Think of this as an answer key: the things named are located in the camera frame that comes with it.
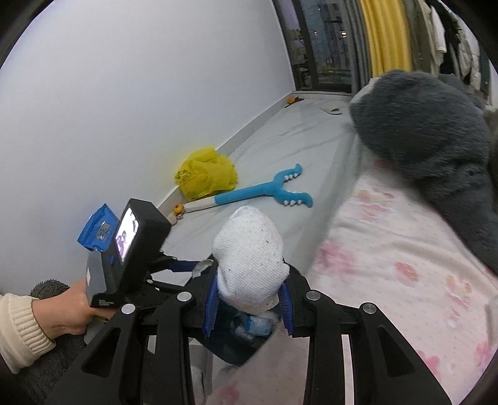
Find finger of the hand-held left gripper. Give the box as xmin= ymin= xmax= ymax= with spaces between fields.
xmin=146 ymin=278 xmax=188 ymax=293
xmin=170 ymin=258 xmax=198 ymax=274

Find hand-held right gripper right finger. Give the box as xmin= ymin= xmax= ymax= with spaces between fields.
xmin=281 ymin=272 xmax=454 ymax=405

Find grey floor sheet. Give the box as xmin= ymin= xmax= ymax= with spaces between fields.
xmin=153 ymin=91 xmax=374 ymax=273

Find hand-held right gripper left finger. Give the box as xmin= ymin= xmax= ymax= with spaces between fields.
xmin=44 ymin=265 xmax=222 ymax=405

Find dark grey fleece blanket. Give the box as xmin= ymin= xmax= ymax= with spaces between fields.
xmin=349 ymin=69 xmax=498 ymax=273

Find white sock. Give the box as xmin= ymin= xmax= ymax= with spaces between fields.
xmin=212 ymin=206 xmax=290 ymax=312

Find person's dark fuzzy clothing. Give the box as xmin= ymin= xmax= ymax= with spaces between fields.
xmin=0 ymin=278 xmax=88 ymax=405

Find hanging clothes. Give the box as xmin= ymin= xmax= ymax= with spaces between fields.
xmin=405 ymin=0 xmax=491 ymax=99

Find person's left hand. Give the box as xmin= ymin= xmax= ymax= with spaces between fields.
xmin=32 ymin=278 xmax=110 ymax=340

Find blue claw back scratcher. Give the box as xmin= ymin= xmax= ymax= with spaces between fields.
xmin=183 ymin=164 xmax=314 ymax=214

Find yellow plastic bag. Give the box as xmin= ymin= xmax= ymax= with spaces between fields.
xmin=174 ymin=146 xmax=239 ymax=198

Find crumpled blue white wrapper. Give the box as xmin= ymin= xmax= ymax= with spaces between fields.
xmin=233 ymin=311 xmax=281 ymax=337

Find dark framed window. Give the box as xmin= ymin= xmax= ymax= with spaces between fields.
xmin=272 ymin=0 xmax=362 ymax=94

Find pink printed bed sheet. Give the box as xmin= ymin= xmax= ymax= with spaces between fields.
xmin=210 ymin=156 xmax=498 ymax=405

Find yellow curtain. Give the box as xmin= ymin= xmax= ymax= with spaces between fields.
xmin=358 ymin=0 xmax=414 ymax=79

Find blue wipes packet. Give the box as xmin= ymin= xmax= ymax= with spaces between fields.
xmin=77 ymin=203 xmax=120 ymax=250

